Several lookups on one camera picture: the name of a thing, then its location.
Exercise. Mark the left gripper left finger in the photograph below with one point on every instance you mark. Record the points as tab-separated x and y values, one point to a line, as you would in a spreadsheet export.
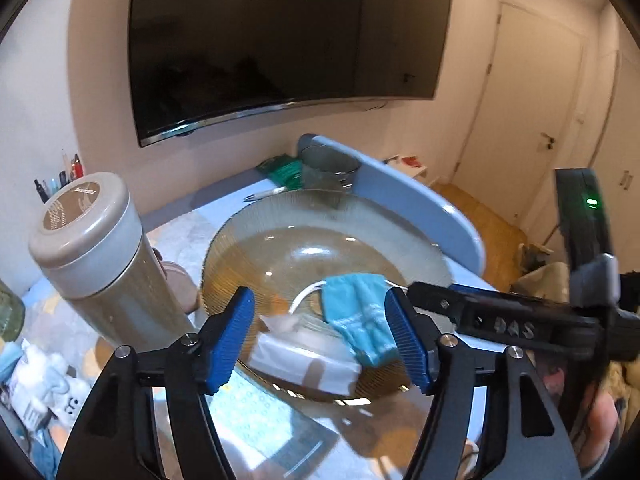
115	436

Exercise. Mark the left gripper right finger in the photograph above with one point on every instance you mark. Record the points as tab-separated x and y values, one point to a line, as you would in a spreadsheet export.
523	434

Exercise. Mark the white wipes packet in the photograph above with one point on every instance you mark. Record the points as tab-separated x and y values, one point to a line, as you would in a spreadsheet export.
303	350

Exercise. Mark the teal drawstring pouch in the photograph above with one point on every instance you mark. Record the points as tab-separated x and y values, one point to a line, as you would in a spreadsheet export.
353	305

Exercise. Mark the white bunny plush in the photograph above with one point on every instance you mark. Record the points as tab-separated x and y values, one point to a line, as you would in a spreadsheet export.
40	387

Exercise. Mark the right hand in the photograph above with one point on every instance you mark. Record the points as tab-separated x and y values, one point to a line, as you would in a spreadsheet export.
600	431

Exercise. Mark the blue table edge board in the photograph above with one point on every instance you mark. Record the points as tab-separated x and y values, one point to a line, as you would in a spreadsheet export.
438	219

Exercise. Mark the tan round handbag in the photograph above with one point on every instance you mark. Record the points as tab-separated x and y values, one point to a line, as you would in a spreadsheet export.
180	284

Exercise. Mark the beige thermos bottle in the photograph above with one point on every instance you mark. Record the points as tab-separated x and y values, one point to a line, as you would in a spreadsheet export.
90	244

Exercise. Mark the white door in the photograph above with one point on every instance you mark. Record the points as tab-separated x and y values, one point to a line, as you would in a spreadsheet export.
530	90

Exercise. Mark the glass bowl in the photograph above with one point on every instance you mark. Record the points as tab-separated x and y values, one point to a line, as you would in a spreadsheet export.
319	264

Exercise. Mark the wall television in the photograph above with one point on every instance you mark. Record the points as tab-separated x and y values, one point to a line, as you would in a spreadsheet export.
193	63

